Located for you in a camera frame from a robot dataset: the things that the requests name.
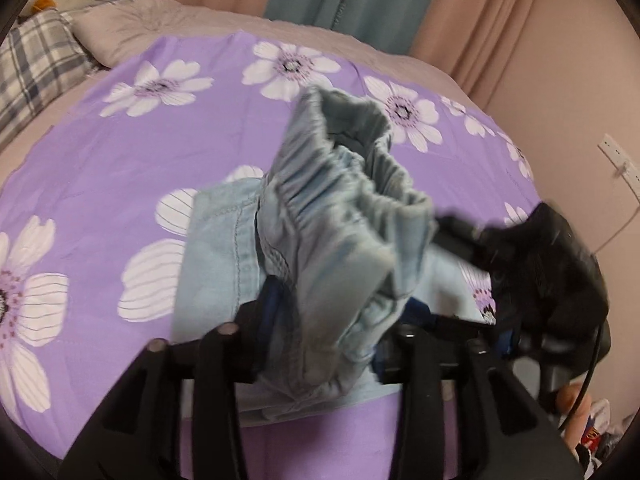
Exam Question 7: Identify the grey bed cover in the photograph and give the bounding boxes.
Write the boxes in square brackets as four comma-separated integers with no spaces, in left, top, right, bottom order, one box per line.
[0,0,498,151]

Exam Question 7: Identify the plaid pillow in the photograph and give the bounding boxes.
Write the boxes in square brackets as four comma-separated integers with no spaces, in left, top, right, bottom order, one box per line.
[0,10,96,133]

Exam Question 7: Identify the purple floral bed sheet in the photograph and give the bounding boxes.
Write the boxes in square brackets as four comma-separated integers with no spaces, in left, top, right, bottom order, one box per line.
[0,31,543,478]

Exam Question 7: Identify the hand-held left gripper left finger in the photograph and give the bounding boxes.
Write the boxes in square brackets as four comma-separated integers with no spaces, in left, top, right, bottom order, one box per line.
[59,280,288,480]

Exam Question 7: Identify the black cable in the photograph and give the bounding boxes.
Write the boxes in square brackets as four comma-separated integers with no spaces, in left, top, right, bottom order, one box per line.
[559,327,603,432]

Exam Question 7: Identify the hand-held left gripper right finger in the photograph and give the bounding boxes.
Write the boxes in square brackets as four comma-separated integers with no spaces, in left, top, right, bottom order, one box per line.
[372,310,583,480]

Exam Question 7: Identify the white wall power strip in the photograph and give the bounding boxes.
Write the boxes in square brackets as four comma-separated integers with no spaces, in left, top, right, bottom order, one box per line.
[599,133,640,187]

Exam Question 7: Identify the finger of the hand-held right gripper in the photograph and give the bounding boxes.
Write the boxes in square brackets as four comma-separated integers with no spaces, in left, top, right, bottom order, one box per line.
[432,216,493,266]

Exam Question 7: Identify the colourful plastic bag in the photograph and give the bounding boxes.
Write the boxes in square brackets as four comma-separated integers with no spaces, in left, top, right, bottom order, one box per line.
[575,399,632,467]

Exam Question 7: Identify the white cable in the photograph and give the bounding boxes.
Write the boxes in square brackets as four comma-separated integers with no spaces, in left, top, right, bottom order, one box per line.
[595,165,637,256]

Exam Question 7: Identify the light blue strawberry print pants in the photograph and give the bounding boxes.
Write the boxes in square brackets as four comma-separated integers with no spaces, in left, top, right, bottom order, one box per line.
[172,85,493,413]

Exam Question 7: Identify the pink curtain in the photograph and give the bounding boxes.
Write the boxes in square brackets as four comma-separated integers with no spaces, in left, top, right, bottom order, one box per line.
[142,0,548,106]

